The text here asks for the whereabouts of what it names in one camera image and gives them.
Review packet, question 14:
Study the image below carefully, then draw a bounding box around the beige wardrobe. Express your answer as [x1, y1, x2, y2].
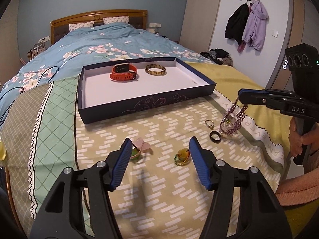
[179, 0, 220, 52]

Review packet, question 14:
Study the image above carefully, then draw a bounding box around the black ring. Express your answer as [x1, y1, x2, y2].
[209, 130, 222, 144]

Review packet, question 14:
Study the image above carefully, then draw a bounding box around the floral pillow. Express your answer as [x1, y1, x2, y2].
[69, 21, 94, 32]
[103, 16, 129, 25]

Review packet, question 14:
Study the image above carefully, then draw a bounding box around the pink sleeve forearm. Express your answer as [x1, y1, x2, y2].
[275, 151, 319, 207]

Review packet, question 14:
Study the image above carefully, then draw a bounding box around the right floral pillow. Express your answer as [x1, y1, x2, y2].
[103, 16, 129, 25]

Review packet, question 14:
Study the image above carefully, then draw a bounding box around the patterned green yellow blanket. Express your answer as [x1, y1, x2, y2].
[1, 63, 290, 238]

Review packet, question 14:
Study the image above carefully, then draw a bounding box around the wooden door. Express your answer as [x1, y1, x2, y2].
[266, 0, 318, 91]

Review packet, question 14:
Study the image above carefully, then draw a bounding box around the pink flower hair tie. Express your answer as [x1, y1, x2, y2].
[130, 137, 153, 159]

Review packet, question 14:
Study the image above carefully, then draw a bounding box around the pile of dark clothes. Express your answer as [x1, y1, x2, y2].
[200, 49, 234, 67]

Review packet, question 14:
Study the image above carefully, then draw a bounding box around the white wall socket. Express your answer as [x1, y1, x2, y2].
[149, 23, 162, 28]

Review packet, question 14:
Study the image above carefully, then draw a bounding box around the wooden headboard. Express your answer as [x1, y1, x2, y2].
[50, 9, 148, 45]

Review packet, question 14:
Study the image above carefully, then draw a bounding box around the tortoiseshell bangle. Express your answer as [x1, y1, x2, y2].
[145, 64, 166, 76]

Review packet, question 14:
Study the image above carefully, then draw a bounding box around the purple hanging jacket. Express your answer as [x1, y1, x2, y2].
[237, 0, 269, 53]

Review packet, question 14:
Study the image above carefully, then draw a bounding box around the blue floral duvet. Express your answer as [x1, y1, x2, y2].
[1, 23, 210, 123]

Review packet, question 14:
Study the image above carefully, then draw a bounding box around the orange smart watch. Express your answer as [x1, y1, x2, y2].
[110, 63, 137, 81]

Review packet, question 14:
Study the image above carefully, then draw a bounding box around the yellow liquid cup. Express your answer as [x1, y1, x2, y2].
[0, 141, 7, 161]

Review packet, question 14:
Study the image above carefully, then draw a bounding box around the black hanging jacket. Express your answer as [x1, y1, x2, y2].
[225, 4, 250, 45]

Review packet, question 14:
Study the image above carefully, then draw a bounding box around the purple beaded bracelet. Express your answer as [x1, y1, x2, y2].
[219, 97, 249, 135]

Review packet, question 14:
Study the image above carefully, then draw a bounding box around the navy shallow box tray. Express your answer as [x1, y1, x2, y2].
[77, 57, 216, 124]

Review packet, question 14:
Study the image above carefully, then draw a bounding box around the left floral pillow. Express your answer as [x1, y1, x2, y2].
[69, 21, 94, 32]

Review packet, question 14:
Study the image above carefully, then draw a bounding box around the person right hand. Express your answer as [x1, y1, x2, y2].
[289, 118, 319, 157]

